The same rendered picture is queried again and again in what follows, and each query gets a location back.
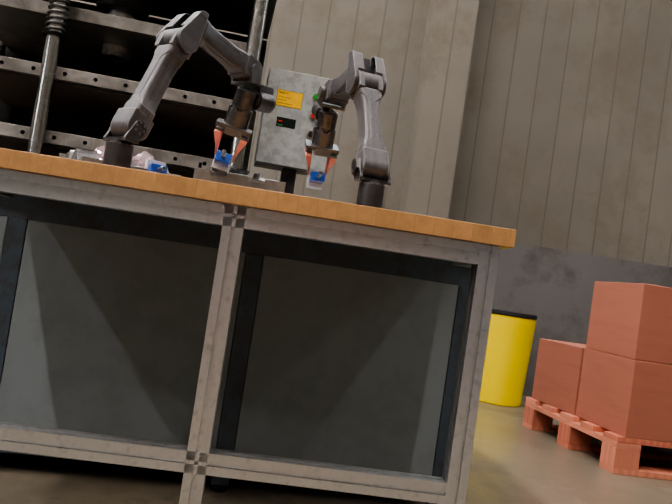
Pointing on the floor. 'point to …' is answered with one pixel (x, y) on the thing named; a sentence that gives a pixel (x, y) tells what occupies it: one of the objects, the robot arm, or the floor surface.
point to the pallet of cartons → (611, 381)
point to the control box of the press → (289, 126)
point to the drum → (507, 357)
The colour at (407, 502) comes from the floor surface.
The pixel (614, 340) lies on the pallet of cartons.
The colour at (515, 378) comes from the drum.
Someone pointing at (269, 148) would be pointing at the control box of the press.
